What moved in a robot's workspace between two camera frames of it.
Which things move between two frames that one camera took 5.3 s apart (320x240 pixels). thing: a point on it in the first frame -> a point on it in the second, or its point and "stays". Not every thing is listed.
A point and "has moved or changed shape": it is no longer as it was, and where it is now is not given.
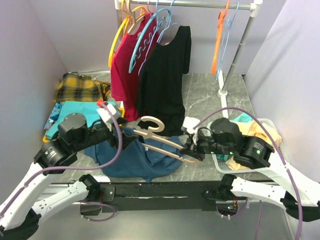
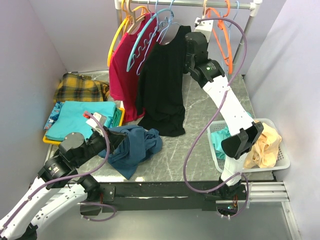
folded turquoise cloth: [87, 109] stays
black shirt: [160, 90] stays
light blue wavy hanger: [159, 13] has moved or changed shape
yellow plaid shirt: [73, 87] stays
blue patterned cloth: [53, 116] stays
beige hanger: [135, 21] stays
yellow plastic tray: [46, 139] stays
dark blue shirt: [150, 159] has moved or changed shape
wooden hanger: [149, 135] -> [205, 4]
